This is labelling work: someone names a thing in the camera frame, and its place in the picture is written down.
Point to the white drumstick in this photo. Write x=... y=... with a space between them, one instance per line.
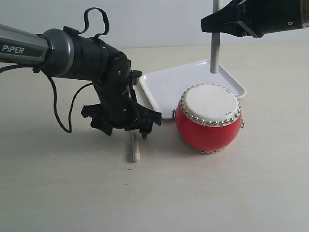
x=215 y=42
x=135 y=146

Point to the white plastic tray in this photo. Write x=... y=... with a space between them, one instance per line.
x=163 y=88

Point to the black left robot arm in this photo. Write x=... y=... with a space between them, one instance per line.
x=62 y=53

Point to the red small drum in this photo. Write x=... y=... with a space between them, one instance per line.
x=208 y=117

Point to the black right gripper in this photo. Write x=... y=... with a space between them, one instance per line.
x=256 y=18

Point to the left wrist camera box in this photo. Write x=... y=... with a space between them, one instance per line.
x=134 y=76

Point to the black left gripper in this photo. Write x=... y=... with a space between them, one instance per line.
x=132 y=117

